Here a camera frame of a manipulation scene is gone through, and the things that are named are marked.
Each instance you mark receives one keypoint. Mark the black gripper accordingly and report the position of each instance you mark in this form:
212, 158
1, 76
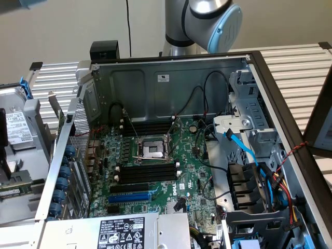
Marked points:
3, 129

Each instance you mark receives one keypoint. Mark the green RAM stick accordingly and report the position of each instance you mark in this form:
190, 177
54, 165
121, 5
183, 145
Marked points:
15, 191

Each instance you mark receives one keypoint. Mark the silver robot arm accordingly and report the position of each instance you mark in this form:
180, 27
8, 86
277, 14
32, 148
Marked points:
176, 26

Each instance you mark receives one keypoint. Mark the black RAM slot white latch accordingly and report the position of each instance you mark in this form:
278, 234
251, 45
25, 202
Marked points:
147, 180
147, 171

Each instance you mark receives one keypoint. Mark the hard disk with label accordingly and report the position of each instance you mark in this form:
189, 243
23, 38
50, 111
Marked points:
20, 127

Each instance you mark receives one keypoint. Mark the grey parts rack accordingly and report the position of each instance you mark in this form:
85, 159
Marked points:
39, 155

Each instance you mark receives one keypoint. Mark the blue round slot latch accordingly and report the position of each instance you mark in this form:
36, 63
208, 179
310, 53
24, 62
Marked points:
62, 183
59, 196
65, 171
55, 208
70, 151

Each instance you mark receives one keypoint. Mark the black table end cap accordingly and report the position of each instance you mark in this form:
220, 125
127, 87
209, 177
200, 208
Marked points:
36, 66
325, 45

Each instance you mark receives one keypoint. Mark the large silver port block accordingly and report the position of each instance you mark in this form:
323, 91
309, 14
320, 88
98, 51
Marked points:
93, 152
94, 144

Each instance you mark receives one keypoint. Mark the silver USB port block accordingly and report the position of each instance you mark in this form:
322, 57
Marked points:
90, 168
90, 160

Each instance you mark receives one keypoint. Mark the black box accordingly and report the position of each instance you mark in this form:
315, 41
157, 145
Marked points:
102, 49

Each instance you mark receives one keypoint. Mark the silver power supply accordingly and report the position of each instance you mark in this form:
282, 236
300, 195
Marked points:
77, 233

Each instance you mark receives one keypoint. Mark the thin metal locking lever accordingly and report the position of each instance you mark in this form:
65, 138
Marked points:
131, 124
142, 157

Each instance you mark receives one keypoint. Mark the short black expansion slot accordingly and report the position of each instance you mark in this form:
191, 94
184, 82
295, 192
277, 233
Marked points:
113, 210

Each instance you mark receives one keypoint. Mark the long black expansion slot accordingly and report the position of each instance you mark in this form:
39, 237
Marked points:
129, 188

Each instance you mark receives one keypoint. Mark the blue expansion slot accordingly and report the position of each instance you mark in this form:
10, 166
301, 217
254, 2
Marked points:
129, 198

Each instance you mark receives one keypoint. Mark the CPU socket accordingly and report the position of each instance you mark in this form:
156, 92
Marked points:
151, 151

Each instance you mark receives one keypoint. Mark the open metal PC case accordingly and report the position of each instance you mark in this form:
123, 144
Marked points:
166, 98

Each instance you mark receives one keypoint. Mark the metal socket cover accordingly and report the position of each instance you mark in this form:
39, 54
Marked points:
177, 122

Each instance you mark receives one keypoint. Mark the silver chipset heatsink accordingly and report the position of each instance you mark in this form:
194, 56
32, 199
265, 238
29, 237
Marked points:
169, 207

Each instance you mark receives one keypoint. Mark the round coin cell battery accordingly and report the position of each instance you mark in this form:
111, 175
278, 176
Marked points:
192, 127

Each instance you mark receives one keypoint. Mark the green motherboard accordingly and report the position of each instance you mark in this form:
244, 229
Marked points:
192, 168

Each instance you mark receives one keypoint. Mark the silver disk bay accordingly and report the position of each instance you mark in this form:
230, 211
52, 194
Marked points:
256, 135

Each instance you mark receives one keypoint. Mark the blue plastic tab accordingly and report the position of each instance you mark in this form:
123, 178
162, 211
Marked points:
246, 245

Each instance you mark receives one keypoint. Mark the dark framed panel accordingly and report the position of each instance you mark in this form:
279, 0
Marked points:
311, 124

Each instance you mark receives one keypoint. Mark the blue plastic disk bracket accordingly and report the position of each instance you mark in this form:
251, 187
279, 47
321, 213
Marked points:
26, 88

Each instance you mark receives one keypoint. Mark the graphics card with bracket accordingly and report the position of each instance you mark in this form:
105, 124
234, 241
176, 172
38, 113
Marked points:
61, 120

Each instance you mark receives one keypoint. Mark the black plastic fan duct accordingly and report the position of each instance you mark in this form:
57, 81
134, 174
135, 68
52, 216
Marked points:
238, 171

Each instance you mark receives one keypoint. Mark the grey plastic drive frame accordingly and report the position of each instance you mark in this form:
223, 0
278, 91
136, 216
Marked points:
259, 220

